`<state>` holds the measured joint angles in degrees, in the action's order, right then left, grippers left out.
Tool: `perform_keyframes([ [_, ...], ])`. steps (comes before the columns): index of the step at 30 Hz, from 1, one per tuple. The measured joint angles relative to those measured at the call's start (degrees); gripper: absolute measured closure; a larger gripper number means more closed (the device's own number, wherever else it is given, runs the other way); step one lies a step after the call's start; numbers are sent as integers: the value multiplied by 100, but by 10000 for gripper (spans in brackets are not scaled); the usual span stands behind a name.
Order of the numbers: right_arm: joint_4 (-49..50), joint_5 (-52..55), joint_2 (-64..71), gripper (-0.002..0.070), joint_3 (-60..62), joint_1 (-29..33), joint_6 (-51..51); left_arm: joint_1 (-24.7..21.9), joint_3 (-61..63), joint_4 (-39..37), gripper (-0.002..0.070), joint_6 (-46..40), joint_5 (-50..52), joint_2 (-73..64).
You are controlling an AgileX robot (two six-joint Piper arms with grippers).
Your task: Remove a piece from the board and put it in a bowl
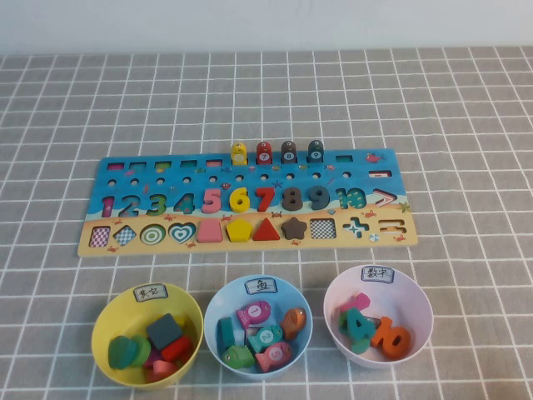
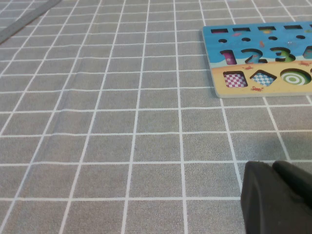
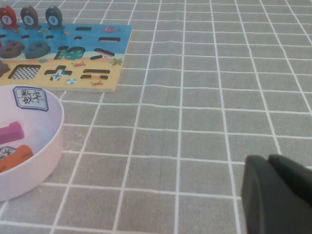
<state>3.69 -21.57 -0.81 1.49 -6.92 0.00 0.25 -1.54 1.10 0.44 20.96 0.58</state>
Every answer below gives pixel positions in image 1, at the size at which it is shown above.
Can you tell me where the pink wooden trapezoid piece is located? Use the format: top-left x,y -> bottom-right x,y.
196,219 -> 223,244

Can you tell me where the red wooden triangle piece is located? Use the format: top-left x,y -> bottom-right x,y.
252,217 -> 281,243

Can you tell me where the colourful wooden number puzzle board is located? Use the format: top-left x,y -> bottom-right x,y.
77,147 -> 418,258

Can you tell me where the brown wooden star piece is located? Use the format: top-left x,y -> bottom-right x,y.
280,216 -> 309,241

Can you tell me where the yellow wooden pentagon piece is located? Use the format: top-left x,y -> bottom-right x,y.
226,216 -> 254,243

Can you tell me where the light blue plastic bowl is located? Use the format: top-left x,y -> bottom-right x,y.
203,273 -> 314,380

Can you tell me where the dark grey wooden square piece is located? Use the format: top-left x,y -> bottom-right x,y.
145,312 -> 184,351

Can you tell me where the pale pink plastic bowl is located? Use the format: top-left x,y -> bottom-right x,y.
323,264 -> 435,370

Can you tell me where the red wooden block piece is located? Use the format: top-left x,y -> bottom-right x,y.
161,335 -> 194,363

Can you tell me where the yellow plastic bowl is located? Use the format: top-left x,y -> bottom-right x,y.
91,282 -> 205,389

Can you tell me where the green wooden circle piece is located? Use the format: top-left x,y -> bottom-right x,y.
129,334 -> 152,368

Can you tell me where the salmon pink wooden shape piece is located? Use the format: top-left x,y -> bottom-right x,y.
145,359 -> 178,383

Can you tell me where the teal wooden heart piece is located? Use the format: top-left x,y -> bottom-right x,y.
107,335 -> 138,371

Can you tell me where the red wooden number seven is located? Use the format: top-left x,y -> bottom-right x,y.
254,186 -> 276,213

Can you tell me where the brown wooden number eight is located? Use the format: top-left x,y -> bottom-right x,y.
281,186 -> 304,212

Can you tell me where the yellow wooden number six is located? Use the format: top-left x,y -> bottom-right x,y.
228,186 -> 251,213

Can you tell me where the brown wooden fish eight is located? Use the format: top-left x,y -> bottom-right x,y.
280,140 -> 298,164

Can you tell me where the yellow wooden fish six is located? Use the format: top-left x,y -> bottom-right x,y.
230,141 -> 247,167

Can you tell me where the dark blue wooden number nine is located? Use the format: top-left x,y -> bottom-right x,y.
308,185 -> 331,211

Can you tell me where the pink wooden number five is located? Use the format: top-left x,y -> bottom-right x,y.
202,187 -> 222,215

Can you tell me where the dark blue wooden fish nine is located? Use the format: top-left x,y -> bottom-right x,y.
306,139 -> 325,163

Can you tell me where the white handwritten paper label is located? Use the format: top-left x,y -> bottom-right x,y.
244,276 -> 279,295
360,265 -> 396,284
132,283 -> 169,302

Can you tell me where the magenta wooden fish one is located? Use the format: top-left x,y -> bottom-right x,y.
236,300 -> 272,328

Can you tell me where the orange wooden fish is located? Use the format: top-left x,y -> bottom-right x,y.
279,307 -> 308,341

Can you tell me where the magenta wooden number one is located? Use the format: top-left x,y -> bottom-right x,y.
339,292 -> 371,314

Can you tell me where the teal wooden fish two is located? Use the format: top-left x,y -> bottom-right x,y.
246,324 -> 284,354

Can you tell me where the teal wooden fish block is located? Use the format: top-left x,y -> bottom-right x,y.
216,316 -> 239,353

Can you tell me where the salmon wooden fish five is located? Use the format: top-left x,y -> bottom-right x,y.
254,342 -> 292,373

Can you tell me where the teal wooden number four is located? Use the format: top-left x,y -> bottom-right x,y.
341,307 -> 378,346

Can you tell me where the green wooden fish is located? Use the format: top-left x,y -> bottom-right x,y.
220,344 -> 256,370

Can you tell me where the grey white-checked tablecloth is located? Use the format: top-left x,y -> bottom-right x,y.
0,45 -> 533,400

